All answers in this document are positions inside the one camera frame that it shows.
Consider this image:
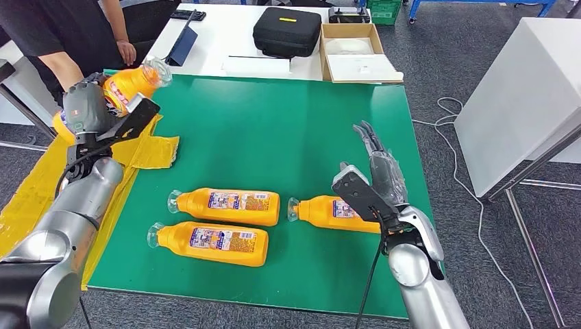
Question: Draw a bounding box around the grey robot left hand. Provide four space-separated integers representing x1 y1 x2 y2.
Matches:
62 72 121 146

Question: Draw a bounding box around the person's left hand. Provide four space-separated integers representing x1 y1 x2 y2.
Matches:
116 40 138 66

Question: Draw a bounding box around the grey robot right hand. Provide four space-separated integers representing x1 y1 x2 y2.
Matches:
353 120 408 208

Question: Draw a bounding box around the orange bottle with label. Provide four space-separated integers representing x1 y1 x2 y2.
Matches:
166 187 281 228
146 221 269 268
52 56 173 146
286 195 382 234

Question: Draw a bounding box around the dark blue tablet folio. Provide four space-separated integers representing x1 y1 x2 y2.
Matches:
164 9 199 67

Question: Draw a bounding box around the person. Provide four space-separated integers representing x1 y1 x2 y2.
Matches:
0 0 138 108

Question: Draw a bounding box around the black phone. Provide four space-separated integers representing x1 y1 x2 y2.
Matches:
170 9 207 22

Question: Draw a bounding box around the yellow plastic sheet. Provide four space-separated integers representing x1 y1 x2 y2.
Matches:
0 113 180 291

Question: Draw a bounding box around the metal-legged side table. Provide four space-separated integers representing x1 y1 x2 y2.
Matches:
0 42 58 151

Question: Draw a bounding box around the white desk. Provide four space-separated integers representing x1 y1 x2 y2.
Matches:
145 3 332 82

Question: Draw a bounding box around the white foam block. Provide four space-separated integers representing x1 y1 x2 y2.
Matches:
325 53 404 83

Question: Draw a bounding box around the green table mat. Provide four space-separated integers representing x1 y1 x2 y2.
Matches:
86 69 436 319

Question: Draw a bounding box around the round white plate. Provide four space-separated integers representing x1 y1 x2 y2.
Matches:
324 37 375 56

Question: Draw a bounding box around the open cardboard box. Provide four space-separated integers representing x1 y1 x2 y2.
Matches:
319 23 404 85

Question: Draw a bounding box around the black carrying case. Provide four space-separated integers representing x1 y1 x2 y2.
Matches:
252 6 323 58

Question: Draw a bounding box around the white table with metal legs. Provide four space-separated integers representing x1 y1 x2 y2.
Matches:
454 17 581 329

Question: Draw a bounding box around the black controller device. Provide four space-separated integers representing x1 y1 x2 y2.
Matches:
327 6 372 25

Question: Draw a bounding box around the green plastic crate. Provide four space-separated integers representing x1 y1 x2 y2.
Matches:
365 0 404 26

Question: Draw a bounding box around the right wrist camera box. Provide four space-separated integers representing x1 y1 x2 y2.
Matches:
332 162 400 223

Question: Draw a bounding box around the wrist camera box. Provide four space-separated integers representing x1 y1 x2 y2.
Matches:
332 162 400 223
92 93 161 144

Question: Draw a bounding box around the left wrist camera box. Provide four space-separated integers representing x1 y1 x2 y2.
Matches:
92 93 161 144

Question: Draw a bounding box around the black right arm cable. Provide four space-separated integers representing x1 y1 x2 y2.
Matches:
354 206 391 329

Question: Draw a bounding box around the white floor cable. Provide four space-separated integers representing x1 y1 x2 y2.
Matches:
412 96 536 329

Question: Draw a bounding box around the blue metal frame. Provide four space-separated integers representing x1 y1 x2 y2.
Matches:
407 0 560 25

